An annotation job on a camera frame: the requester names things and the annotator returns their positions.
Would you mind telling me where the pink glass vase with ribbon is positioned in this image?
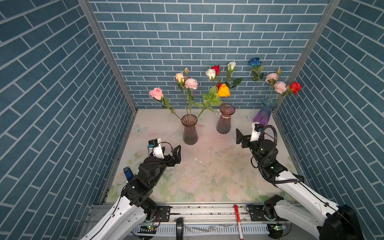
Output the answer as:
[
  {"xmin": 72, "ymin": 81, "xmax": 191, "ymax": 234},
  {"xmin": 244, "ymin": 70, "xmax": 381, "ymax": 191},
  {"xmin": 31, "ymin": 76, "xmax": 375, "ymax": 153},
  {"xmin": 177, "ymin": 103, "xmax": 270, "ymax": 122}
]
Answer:
[{"xmin": 216, "ymin": 104, "xmax": 236, "ymax": 134}]

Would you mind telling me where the dark purple glass vase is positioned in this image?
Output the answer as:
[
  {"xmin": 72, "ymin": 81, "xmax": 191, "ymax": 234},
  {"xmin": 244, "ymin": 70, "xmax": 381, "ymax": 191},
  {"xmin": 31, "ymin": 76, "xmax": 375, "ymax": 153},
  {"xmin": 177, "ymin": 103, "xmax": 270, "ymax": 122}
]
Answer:
[{"xmin": 181, "ymin": 114, "xmax": 198, "ymax": 146}]

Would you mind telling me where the purple blue gradient vase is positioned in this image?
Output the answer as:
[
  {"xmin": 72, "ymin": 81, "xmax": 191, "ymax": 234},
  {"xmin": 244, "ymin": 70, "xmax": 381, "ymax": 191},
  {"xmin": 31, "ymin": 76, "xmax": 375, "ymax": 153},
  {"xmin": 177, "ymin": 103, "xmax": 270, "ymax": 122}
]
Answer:
[{"xmin": 253, "ymin": 99, "xmax": 278, "ymax": 126}]

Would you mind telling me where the white rose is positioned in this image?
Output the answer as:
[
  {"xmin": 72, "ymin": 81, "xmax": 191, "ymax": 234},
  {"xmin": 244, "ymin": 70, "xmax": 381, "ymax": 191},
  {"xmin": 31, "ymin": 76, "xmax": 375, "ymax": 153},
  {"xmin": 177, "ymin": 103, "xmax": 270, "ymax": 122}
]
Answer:
[
  {"xmin": 206, "ymin": 69, "xmax": 220, "ymax": 103},
  {"xmin": 224, "ymin": 62, "xmax": 243, "ymax": 101}
]

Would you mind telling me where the orange rose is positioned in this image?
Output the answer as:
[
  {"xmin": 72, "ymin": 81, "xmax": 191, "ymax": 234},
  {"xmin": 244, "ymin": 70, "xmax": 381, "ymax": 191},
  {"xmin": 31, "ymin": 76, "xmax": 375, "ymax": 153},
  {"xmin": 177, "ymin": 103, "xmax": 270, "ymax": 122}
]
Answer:
[{"xmin": 193, "ymin": 84, "xmax": 230, "ymax": 118}]

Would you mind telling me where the pink carnation spray stem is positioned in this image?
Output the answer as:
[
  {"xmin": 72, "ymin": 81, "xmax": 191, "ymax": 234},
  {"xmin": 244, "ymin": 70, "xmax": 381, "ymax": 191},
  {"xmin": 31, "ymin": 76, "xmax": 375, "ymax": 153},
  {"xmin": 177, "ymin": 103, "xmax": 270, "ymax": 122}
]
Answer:
[{"xmin": 266, "ymin": 68, "xmax": 288, "ymax": 108}]

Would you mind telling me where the red rose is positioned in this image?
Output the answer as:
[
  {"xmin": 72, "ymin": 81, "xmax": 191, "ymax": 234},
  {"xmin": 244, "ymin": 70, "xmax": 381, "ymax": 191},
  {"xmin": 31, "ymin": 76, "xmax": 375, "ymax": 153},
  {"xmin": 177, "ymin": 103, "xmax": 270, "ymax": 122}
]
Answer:
[
  {"xmin": 211, "ymin": 65, "xmax": 230, "ymax": 99},
  {"xmin": 282, "ymin": 82, "xmax": 302, "ymax": 98}
]

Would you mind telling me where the blue rose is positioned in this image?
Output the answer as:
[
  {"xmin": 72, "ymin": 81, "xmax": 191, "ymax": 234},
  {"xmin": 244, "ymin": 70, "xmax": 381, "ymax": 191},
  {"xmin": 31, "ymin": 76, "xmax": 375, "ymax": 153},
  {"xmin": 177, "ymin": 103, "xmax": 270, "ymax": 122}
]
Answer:
[{"xmin": 249, "ymin": 58, "xmax": 265, "ymax": 99}]

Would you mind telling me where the pink rose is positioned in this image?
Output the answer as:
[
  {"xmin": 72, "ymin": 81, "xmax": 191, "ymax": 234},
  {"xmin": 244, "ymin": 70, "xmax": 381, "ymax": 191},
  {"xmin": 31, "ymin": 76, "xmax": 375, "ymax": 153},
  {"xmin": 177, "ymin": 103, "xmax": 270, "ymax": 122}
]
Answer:
[{"xmin": 149, "ymin": 88, "xmax": 182, "ymax": 120}]

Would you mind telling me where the pale pink bud spray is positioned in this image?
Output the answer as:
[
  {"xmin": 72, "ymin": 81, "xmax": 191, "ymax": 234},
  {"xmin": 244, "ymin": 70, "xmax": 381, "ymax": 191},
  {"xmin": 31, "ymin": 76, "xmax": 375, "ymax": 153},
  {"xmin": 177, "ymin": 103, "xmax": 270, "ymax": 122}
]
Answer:
[{"xmin": 175, "ymin": 68, "xmax": 198, "ymax": 115}]

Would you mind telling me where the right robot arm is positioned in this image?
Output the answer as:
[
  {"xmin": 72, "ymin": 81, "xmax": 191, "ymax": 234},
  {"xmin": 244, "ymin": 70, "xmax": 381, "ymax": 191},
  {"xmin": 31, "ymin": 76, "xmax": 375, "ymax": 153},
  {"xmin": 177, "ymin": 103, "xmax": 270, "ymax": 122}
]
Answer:
[{"xmin": 236, "ymin": 122, "xmax": 364, "ymax": 240}]

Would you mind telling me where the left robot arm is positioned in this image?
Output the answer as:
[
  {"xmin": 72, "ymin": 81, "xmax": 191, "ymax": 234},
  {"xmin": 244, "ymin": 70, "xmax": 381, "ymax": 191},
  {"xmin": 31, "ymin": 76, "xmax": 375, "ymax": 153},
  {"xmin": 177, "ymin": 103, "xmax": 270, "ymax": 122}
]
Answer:
[{"xmin": 83, "ymin": 145, "xmax": 181, "ymax": 240}]

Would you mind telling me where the blue black handheld device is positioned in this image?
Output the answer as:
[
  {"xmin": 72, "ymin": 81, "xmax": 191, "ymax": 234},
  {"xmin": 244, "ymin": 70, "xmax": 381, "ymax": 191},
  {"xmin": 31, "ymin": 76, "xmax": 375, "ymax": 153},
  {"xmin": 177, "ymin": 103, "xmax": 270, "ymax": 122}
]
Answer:
[{"xmin": 123, "ymin": 167, "xmax": 135, "ymax": 182}]

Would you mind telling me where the red white marker pen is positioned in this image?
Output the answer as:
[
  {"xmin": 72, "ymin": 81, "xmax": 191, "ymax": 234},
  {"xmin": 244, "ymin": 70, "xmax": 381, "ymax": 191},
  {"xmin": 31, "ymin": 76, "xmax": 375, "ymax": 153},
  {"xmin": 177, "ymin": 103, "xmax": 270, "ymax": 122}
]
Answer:
[{"xmin": 234, "ymin": 205, "xmax": 244, "ymax": 240}]

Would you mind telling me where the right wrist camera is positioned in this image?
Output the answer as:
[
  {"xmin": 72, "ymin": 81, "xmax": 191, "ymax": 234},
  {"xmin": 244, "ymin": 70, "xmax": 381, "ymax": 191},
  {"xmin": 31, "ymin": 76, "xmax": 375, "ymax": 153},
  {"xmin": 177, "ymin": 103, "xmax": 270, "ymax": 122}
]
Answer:
[{"xmin": 250, "ymin": 122, "xmax": 264, "ymax": 142}]

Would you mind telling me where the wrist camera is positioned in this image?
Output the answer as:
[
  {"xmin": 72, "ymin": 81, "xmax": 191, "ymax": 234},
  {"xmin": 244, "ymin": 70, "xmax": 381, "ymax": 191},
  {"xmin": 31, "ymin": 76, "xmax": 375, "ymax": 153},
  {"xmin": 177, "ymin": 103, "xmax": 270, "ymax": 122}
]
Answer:
[
  {"xmin": 148, "ymin": 138, "xmax": 165, "ymax": 159},
  {"xmin": 250, "ymin": 122, "xmax": 264, "ymax": 142}
]

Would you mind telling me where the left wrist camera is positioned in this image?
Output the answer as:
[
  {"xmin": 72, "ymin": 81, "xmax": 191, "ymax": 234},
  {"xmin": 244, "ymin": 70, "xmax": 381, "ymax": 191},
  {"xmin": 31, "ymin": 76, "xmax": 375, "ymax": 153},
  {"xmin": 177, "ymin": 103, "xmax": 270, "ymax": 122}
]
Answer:
[{"xmin": 148, "ymin": 138, "xmax": 165, "ymax": 159}]

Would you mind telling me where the black corrugated cable conduit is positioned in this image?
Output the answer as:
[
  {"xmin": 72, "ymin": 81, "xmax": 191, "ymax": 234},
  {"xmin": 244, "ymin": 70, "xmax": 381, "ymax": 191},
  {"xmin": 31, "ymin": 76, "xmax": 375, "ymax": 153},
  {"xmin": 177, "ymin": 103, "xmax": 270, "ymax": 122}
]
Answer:
[{"xmin": 250, "ymin": 124, "xmax": 301, "ymax": 185}]

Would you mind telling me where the aluminium mounting rail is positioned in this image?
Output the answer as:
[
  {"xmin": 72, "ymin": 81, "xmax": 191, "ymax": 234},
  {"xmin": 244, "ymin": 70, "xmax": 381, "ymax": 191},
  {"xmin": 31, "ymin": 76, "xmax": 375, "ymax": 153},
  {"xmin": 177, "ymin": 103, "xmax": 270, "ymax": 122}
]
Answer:
[{"xmin": 158, "ymin": 202, "xmax": 271, "ymax": 225}]

